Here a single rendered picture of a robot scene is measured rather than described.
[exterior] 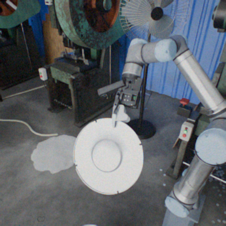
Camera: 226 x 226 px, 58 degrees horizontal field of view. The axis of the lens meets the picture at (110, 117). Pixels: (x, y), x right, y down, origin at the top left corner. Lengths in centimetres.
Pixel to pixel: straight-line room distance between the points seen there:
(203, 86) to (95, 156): 50
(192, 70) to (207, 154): 32
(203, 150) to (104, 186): 39
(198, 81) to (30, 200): 158
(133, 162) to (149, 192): 113
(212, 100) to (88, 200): 131
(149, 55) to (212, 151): 40
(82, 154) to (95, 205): 100
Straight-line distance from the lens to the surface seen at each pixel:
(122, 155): 78
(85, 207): 180
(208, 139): 77
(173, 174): 202
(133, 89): 78
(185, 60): 87
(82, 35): 197
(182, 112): 166
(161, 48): 76
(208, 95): 88
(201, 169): 89
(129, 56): 82
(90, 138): 82
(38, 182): 203
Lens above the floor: 152
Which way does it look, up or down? 34 degrees down
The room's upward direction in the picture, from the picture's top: straight up
